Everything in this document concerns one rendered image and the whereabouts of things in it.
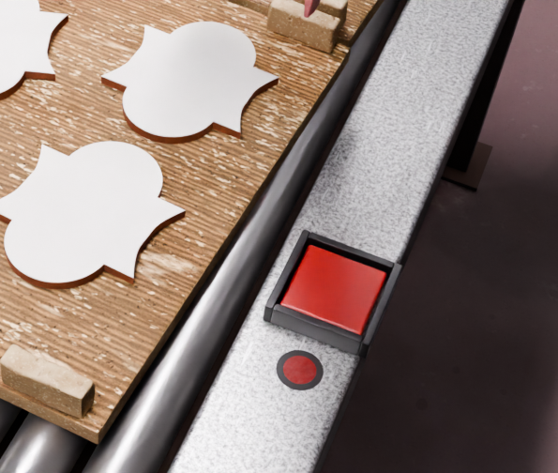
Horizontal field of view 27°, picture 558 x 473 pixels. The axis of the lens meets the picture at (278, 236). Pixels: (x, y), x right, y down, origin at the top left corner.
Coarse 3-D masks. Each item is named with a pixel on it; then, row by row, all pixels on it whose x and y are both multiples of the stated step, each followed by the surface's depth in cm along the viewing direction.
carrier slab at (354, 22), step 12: (228, 0) 100; (240, 0) 100; (252, 0) 99; (264, 0) 99; (348, 0) 101; (360, 0) 101; (372, 0) 101; (384, 0) 103; (264, 12) 99; (348, 12) 100; (360, 12) 100; (372, 12) 101; (348, 24) 99; (360, 24) 99; (348, 36) 98
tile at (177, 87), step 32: (160, 32) 94; (192, 32) 95; (224, 32) 95; (128, 64) 92; (160, 64) 92; (192, 64) 92; (224, 64) 93; (128, 96) 89; (160, 96) 90; (192, 96) 90; (224, 96) 90; (160, 128) 88; (192, 128) 88; (224, 128) 89
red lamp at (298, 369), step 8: (288, 360) 79; (296, 360) 79; (304, 360) 79; (288, 368) 79; (296, 368) 79; (304, 368) 79; (312, 368) 79; (288, 376) 78; (296, 376) 78; (304, 376) 78; (312, 376) 78
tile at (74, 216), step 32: (64, 160) 84; (96, 160) 85; (128, 160) 85; (32, 192) 82; (64, 192) 83; (96, 192) 83; (128, 192) 83; (160, 192) 84; (32, 224) 80; (64, 224) 81; (96, 224) 81; (128, 224) 81; (160, 224) 82; (32, 256) 79; (64, 256) 79; (96, 256) 79; (128, 256) 80; (64, 288) 78
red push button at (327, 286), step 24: (312, 264) 83; (336, 264) 83; (360, 264) 83; (288, 288) 81; (312, 288) 81; (336, 288) 82; (360, 288) 82; (312, 312) 80; (336, 312) 80; (360, 312) 81
